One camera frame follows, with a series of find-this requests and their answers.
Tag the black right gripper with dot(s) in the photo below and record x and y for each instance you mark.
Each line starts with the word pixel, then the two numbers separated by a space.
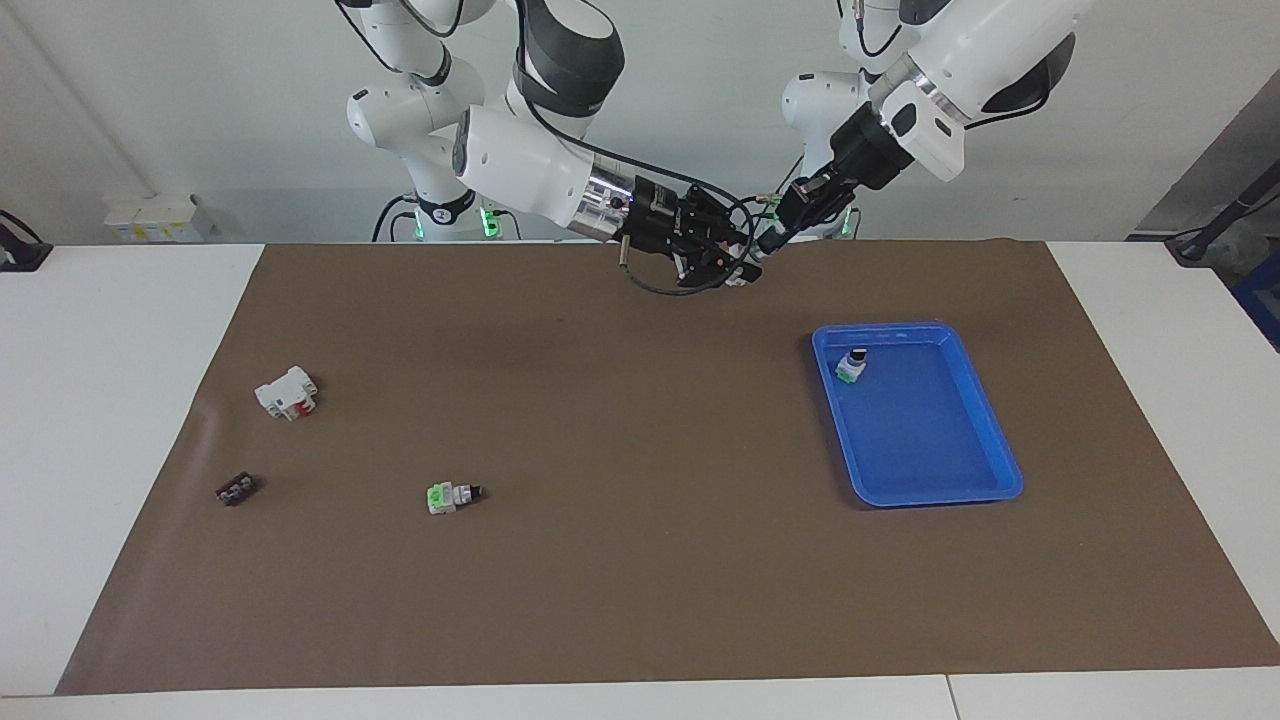
pixel 660 220

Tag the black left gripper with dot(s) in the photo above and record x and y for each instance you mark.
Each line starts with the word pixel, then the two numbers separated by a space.
pixel 860 150

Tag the orange selector switch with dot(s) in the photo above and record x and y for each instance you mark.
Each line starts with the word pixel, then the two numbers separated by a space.
pixel 745 275

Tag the blue plastic tray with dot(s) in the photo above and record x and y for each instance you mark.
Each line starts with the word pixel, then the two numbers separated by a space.
pixel 920 440

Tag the brown table mat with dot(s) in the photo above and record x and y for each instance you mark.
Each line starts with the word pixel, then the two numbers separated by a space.
pixel 640 560

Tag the black stand pole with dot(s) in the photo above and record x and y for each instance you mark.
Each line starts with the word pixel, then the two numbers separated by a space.
pixel 1195 245

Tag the blue crate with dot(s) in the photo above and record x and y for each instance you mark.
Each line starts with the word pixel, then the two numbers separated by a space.
pixel 1262 295

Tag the white red circuit breaker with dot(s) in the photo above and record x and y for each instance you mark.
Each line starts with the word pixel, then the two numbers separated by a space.
pixel 280 392

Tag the small black terminal block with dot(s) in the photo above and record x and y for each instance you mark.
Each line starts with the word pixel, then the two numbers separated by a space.
pixel 236 490

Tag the white power strip box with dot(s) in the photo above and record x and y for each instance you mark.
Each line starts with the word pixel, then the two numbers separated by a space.
pixel 150 215

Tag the black table clamp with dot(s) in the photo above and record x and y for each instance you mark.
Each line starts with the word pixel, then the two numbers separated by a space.
pixel 20 255

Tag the dark green selector switch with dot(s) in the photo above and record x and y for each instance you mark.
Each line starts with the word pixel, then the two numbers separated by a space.
pixel 850 368

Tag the light green selector switch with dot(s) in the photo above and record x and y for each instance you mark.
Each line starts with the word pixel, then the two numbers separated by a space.
pixel 440 497

